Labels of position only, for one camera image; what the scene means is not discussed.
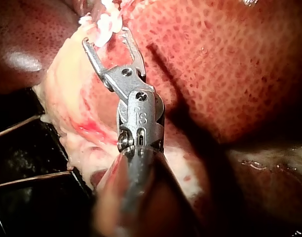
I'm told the right arm instrument jaw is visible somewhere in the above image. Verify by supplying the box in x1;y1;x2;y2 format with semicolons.
119;27;147;77
82;37;113;78

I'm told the right arm instrument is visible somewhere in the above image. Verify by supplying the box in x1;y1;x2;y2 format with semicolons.
102;65;166;159

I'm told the pale fatty tissue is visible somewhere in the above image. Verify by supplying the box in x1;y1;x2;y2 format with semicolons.
34;21;120;191
163;147;209;206

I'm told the thin steel wire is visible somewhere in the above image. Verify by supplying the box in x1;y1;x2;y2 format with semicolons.
0;171;71;189
0;115;41;139

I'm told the dark red liver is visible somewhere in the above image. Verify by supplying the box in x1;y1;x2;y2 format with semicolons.
0;0;302;237

